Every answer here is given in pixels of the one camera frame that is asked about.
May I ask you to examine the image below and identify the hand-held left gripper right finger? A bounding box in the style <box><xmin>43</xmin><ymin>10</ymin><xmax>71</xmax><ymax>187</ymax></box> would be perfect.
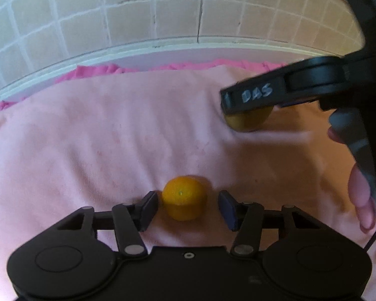
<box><xmin>218</xmin><ymin>190</ymin><xmax>326</xmax><ymax>256</ymax></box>

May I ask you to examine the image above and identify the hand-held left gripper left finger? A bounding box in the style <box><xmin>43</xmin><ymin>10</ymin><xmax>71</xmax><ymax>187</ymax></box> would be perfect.
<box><xmin>52</xmin><ymin>191</ymin><xmax>160</xmax><ymax>258</ymax></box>

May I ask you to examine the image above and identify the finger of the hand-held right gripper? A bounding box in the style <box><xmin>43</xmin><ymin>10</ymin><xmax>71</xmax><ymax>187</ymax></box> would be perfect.
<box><xmin>220</xmin><ymin>65</ymin><xmax>289</xmax><ymax>115</ymax></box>

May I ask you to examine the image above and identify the orange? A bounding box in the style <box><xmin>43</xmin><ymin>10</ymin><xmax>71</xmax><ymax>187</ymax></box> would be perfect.
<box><xmin>162</xmin><ymin>176</ymin><xmax>208</xmax><ymax>221</ymax></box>

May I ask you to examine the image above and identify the person's right hand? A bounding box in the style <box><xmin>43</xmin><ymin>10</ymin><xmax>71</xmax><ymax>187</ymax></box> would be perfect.
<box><xmin>328</xmin><ymin>126</ymin><xmax>376</xmax><ymax>233</ymax></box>

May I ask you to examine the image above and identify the light pink cloth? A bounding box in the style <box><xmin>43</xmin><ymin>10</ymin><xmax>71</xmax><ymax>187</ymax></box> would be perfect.
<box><xmin>0</xmin><ymin>64</ymin><xmax>376</xmax><ymax>301</ymax></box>

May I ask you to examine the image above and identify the magenta cloth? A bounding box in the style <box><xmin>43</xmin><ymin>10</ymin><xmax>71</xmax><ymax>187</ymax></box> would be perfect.
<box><xmin>0</xmin><ymin>58</ymin><xmax>290</xmax><ymax>120</ymax></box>

